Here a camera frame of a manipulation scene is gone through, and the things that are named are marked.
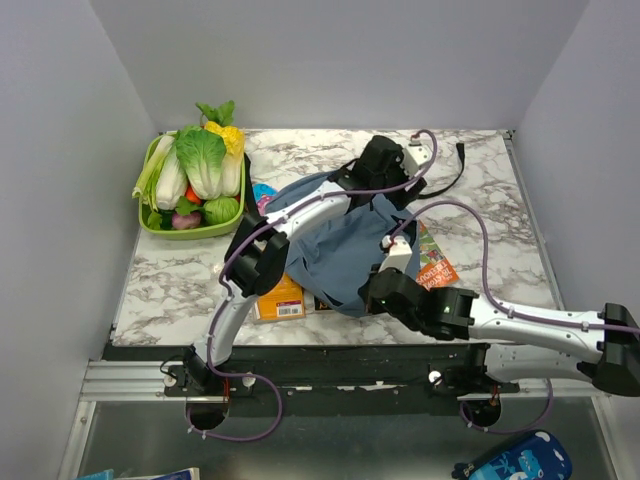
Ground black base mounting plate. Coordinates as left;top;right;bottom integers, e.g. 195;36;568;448
102;344;519;417

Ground pink cartoon pencil case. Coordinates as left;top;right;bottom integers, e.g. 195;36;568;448
252;183;278;215

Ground blue book at bottom edge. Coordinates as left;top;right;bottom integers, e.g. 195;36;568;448
79;467;201;480

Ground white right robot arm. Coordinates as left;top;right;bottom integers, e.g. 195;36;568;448
358;268;639;397

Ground black cover story book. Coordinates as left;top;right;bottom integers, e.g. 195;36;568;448
313;297;335;313

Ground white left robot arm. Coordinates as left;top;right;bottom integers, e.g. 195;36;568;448
183;135;433;396

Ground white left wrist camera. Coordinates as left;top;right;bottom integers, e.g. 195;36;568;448
401;145;433;178

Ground blue student backpack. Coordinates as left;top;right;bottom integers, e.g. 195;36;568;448
264;173;421;317

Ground purple onion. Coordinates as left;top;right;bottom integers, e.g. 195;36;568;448
171;211;202;230

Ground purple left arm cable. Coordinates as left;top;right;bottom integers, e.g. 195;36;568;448
204;129;440;444

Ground white green leek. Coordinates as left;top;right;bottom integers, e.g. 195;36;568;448
132;134;175;211

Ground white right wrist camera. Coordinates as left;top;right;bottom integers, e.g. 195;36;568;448
380;236;412;273

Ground green leaf napa cabbage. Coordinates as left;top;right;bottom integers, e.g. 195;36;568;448
176;127;226;200

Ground blue shark pencil case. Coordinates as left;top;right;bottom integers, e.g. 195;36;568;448
451;430;573;480

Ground aluminium rail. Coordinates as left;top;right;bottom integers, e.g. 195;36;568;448
79;361;186;402

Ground orange treehouse story book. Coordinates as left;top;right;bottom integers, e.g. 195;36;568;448
416;221;459;290

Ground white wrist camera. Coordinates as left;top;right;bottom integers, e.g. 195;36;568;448
401;145;433;178
380;236;412;273

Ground orange carrot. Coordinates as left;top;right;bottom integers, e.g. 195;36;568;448
185;186;202;205

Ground green vegetable basket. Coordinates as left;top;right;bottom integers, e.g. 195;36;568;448
136;155;249;240

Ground round green cabbage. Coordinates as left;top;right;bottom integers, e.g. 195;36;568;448
203;196;240;225

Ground yellow leaf napa cabbage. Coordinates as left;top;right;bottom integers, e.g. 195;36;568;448
195;100;245;197

